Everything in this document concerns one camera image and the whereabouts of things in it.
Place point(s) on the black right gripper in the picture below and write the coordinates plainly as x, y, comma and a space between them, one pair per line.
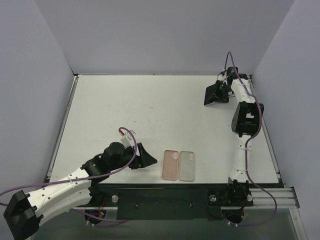
220, 92

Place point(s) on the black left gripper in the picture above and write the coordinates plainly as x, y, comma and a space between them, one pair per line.
137, 157

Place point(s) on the black phone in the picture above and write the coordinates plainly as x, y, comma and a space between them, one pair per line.
210, 95

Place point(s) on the beige phone case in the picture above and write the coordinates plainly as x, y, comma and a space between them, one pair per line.
187, 166

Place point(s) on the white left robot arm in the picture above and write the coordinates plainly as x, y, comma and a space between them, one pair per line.
26, 212

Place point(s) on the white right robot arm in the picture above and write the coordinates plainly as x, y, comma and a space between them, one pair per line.
246, 124

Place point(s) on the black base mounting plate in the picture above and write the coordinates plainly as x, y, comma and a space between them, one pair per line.
172, 201

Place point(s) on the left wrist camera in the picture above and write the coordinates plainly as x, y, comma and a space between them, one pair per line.
127, 139

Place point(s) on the aluminium table edge rail left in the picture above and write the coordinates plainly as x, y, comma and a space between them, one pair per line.
61, 129

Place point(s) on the aluminium table edge rail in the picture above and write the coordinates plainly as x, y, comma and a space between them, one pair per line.
285, 196
61, 129

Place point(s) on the aluminium table edge rail right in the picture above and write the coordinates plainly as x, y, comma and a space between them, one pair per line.
285, 196

